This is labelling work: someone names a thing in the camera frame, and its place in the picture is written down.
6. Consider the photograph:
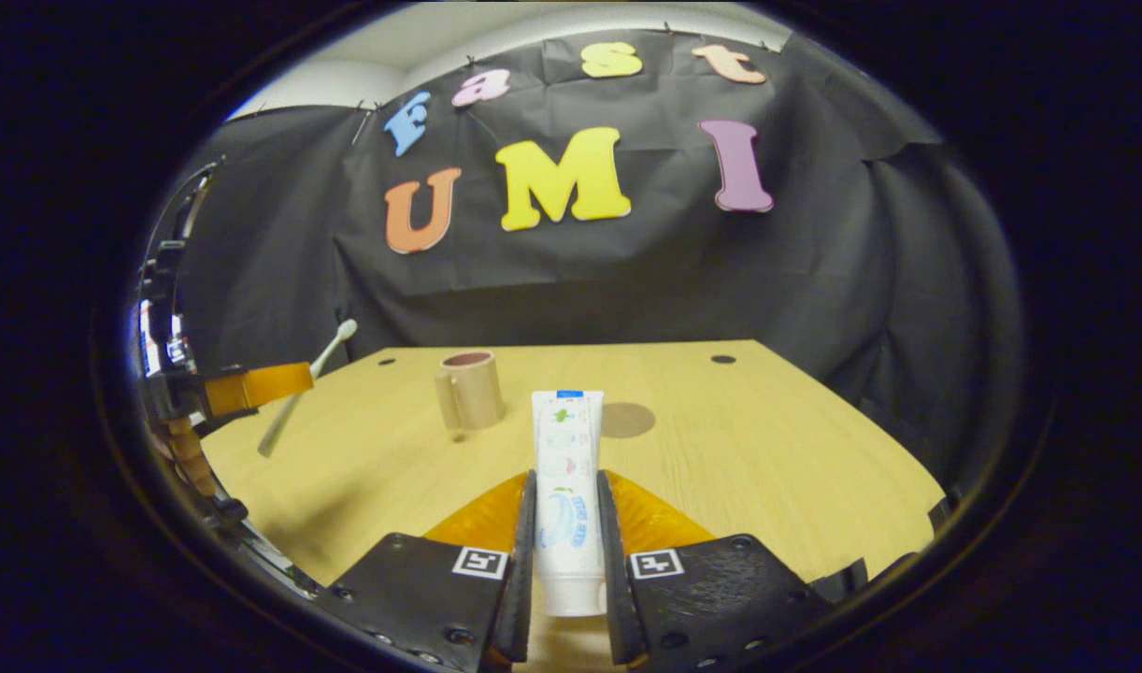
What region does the black backdrop cloth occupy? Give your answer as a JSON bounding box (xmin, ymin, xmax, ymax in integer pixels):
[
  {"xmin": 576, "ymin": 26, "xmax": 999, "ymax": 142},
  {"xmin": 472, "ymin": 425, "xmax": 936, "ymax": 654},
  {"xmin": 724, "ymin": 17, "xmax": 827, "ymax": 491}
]
[{"xmin": 174, "ymin": 28, "xmax": 1025, "ymax": 492}]

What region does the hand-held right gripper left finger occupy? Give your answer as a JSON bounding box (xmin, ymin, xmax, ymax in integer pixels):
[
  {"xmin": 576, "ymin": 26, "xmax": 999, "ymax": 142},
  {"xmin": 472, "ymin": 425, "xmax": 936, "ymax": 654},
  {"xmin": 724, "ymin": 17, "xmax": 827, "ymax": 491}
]
[{"xmin": 328, "ymin": 469, "xmax": 538, "ymax": 673}]

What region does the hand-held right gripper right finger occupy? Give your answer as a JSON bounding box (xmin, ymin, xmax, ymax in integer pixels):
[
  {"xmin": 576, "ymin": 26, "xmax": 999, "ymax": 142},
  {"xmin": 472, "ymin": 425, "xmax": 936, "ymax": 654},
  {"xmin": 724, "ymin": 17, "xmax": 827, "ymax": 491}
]
[{"xmin": 596, "ymin": 469, "xmax": 838, "ymax": 670}]

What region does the round brown coaster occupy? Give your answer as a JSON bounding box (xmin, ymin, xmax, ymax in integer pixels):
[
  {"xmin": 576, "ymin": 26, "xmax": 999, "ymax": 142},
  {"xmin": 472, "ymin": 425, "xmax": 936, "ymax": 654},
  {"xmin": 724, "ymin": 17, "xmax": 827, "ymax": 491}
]
[{"xmin": 601, "ymin": 402, "xmax": 657, "ymax": 439}]

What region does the white toothbrush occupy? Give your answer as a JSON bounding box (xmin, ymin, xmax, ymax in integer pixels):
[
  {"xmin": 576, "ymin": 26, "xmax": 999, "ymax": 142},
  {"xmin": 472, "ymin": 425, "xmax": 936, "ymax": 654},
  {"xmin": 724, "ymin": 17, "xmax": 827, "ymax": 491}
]
[{"xmin": 258, "ymin": 319, "xmax": 359, "ymax": 458}]

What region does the wooden desktop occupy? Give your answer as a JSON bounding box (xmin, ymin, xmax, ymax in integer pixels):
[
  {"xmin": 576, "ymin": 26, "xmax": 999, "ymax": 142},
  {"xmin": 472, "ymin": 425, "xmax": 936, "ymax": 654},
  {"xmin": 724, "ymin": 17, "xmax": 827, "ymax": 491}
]
[{"xmin": 200, "ymin": 339, "xmax": 948, "ymax": 673}]

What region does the beige cup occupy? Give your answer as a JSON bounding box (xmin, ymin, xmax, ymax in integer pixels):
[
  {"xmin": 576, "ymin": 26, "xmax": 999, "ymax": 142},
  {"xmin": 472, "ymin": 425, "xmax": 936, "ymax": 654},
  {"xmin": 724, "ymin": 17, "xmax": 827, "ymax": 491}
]
[{"xmin": 434, "ymin": 351, "xmax": 507, "ymax": 440}]

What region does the white toothpaste tube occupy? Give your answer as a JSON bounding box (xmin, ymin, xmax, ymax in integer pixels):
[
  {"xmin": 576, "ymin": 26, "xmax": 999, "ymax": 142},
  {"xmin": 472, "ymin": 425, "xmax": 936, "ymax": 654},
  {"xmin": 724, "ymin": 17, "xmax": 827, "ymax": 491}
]
[{"xmin": 531, "ymin": 390, "xmax": 609, "ymax": 618}]

